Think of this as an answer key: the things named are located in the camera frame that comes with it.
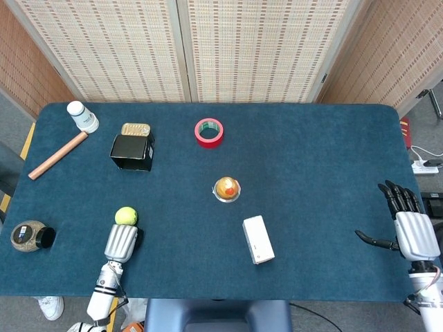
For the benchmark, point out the white sneaker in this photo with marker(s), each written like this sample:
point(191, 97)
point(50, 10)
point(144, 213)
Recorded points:
point(52, 307)
point(81, 327)

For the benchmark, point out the gold flat tin can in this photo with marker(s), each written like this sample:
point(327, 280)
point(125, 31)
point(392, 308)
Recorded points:
point(135, 129)

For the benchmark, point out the metal stand leg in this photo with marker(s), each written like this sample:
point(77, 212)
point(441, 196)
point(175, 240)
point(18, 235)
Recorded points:
point(434, 102)

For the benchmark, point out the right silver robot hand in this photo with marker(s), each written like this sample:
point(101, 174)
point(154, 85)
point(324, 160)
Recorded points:
point(415, 235)

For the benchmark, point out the white plastic bag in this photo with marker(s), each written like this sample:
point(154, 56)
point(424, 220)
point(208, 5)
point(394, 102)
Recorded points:
point(136, 311)

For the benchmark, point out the white rectangular carton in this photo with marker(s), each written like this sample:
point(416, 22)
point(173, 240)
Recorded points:
point(257, 238)

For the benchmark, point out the white plastic bottle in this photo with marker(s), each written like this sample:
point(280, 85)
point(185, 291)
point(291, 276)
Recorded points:
point(81, 115)

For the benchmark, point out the white power strip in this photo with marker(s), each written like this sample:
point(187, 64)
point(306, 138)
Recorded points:
point(422, 169)

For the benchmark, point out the fruit jelly cup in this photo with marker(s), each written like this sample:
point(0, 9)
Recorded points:
point(226, 188)

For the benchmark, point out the yellow tennis ball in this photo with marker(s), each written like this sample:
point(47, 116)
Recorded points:
point(126, 216)

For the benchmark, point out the woven folding screen panel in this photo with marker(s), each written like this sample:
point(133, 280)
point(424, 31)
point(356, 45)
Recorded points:
point(110, 48)
point(24, 65)
point(387, 52)
point(263, 48)

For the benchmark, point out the black floor device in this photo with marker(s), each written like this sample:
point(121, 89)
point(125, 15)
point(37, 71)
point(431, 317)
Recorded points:
point(432, 205)

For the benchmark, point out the black open cardboard box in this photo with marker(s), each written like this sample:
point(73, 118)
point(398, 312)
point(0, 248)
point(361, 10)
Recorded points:
point(129, 148)

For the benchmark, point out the red tape roll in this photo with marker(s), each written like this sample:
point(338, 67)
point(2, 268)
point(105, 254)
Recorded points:
point(209, 141)

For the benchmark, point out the wooden rolling stick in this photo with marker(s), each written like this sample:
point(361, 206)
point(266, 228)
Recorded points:
point(57, 156)

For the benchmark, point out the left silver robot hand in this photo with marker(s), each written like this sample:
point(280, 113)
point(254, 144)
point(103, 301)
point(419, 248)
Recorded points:
point(121, 242)

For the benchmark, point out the glass jar with black lid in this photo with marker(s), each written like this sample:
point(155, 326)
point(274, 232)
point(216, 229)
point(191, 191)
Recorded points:
point(27, 235)

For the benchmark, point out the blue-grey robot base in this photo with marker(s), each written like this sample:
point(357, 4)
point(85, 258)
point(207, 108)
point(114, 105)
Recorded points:
point(214, 316)

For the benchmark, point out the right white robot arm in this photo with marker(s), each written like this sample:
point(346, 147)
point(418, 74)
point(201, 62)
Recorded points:
point(429, 307)

